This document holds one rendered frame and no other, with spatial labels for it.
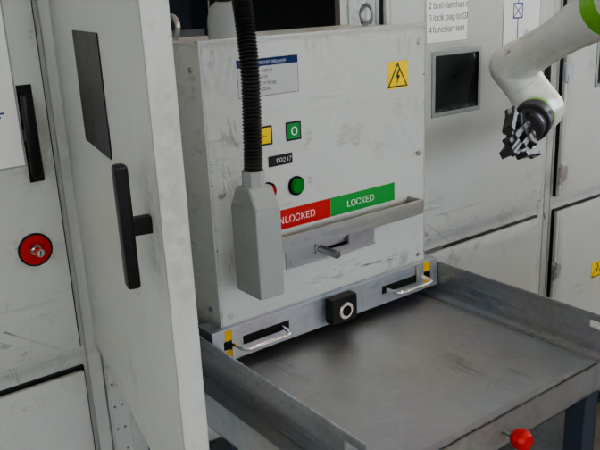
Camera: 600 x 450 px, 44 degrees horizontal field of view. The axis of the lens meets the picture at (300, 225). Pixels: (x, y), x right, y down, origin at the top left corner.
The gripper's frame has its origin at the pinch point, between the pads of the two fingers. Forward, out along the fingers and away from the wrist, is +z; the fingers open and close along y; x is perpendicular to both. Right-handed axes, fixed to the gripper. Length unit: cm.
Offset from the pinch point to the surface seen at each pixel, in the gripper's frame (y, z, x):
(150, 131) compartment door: 33, 95, 0
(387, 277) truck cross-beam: -7.5, 30.2, -23.7
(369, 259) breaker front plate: -2.3, 32.5, -23.7
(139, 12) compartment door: 43, 94, 6
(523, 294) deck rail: -21.4, 26.5, -2.4
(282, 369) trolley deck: -8, 60, -33
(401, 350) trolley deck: -17, 46, -19
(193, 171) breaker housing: 29, 59, -28
